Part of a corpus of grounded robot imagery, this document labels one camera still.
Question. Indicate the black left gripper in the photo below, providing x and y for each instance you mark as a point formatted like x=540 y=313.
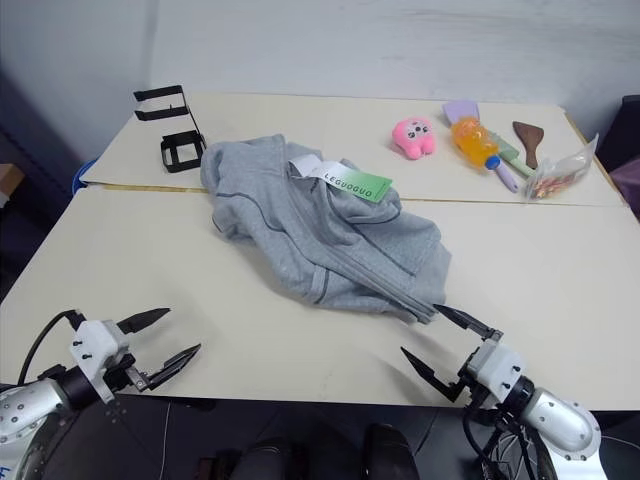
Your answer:
x=125 y=377

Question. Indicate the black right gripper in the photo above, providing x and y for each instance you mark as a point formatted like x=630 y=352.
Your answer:
x=467 y=382

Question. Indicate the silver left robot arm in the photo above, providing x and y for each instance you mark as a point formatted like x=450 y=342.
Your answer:
x=30 y=405

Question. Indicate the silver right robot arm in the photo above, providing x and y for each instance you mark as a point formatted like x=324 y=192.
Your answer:
x=560 y=420

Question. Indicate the grey zip hoodie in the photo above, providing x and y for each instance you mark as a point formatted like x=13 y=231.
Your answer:
x=320 y=235

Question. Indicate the blue round bin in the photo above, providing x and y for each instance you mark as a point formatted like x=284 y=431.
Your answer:
x=85 y=172

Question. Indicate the white green clothing tag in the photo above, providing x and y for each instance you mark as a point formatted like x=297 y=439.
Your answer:
x=350 y=177

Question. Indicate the green silicone spatula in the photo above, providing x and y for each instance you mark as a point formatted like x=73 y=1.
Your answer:
x=512 y=157

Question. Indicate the orange bottle with blue cap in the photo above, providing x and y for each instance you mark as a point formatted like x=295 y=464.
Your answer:
x=472 y=142

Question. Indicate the clear plastic snack bag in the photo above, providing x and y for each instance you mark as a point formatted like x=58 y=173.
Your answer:
x=560 y=172

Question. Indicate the pink plush toy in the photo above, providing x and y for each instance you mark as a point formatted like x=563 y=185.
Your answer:
x=414 y=137

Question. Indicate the brown cardboard box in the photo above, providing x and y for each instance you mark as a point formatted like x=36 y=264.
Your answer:
x=9 y=182

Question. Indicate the brown wooden spatula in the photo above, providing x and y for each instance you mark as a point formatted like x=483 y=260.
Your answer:
x=529 y=140

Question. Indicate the lilac silicone spatula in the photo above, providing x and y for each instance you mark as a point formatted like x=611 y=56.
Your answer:
x=462 y=110

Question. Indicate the dark chair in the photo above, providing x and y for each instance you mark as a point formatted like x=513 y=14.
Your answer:
x=622 y=125

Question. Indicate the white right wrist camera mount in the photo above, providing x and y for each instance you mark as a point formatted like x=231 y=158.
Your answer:
x=497 y=370

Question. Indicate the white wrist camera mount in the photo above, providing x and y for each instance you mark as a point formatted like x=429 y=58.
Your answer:
x=97 y=345
x=497 y=370

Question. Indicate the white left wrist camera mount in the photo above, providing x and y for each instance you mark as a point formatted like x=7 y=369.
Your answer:
x=97 y=345

